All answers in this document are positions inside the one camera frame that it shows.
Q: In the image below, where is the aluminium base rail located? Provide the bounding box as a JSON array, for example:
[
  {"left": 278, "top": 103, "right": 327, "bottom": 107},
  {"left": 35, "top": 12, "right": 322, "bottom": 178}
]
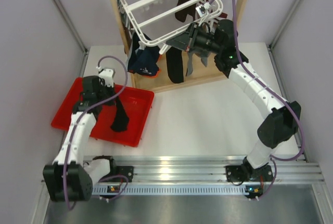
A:
[{"left": 41, "top": 155, "right": 326, "bottom": 196}]

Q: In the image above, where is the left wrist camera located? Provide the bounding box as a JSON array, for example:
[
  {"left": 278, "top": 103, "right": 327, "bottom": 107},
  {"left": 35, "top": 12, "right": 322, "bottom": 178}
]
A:
[{"left": 97, "top": 67, "right": 116, "bottom": 87}]

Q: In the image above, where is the white plastic clip hanger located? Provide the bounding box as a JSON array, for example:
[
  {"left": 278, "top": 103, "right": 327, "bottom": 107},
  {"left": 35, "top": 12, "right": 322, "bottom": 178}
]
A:
[{"left": 116, "top": 0, "right": 223, "bottom": 54}]

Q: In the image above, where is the black sock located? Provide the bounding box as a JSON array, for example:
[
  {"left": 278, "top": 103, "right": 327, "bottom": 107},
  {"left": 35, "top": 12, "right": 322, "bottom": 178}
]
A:
[
  {"left": 110, "top": 97, "right": 130, "bottom": 133},
  {"left": 166, "top": 47, "right": 184, "bottom": 84}
]

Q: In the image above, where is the red plastic tray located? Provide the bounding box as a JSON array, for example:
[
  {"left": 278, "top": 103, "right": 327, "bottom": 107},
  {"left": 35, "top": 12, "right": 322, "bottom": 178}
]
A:
[{"left": 51, "top": 77, "right": 155, "bottom": 147}]

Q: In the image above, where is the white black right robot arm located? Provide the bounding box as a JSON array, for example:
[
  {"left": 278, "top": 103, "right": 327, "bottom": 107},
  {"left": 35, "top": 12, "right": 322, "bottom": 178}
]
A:
[{"left": 166, "top": 19, "right": 301, "bottom": 181}]

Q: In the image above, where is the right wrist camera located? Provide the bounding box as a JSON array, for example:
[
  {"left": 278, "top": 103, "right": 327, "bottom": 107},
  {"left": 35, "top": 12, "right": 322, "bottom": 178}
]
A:
[{"left": 196, "top": 2, "right": 212, "bottom": 23}]

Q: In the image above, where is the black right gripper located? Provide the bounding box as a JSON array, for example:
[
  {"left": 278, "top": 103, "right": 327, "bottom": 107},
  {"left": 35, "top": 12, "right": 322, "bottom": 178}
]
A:
[{"left": 167, "top": 22, "right": 223, "bottom": 55}]

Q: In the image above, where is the wooden hanger stand frame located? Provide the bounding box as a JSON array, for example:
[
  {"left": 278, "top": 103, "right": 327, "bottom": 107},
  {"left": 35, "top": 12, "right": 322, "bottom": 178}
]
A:
[{"left": 111, "top": 0, "right": 246, "bottom": 92}]

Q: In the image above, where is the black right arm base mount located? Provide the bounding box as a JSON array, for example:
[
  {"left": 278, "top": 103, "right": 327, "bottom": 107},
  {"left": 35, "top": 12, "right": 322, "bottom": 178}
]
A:
[{"left": 225, "top": 164, "right": 273, "bottom": 186}]

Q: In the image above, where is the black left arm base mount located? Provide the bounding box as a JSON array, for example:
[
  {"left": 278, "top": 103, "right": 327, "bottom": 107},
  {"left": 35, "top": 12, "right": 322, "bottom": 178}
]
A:
[{"left": 99, "top": 166, "right": 134, "bottom": 182}]

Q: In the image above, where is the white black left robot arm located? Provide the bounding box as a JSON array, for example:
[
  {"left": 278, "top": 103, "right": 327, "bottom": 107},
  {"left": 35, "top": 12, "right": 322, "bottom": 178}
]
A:
[{"left": 43, "top": 75, "right": 118, "bottom": 204}]

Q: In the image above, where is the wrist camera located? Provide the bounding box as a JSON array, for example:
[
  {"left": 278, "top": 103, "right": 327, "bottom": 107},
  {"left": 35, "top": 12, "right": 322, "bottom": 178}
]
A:
[
  {"left": 97, "top": 67, "right": 116, "bottom": 87},
  {"left": 196, "top": 2, "right": 212, "bottom": 23}
]

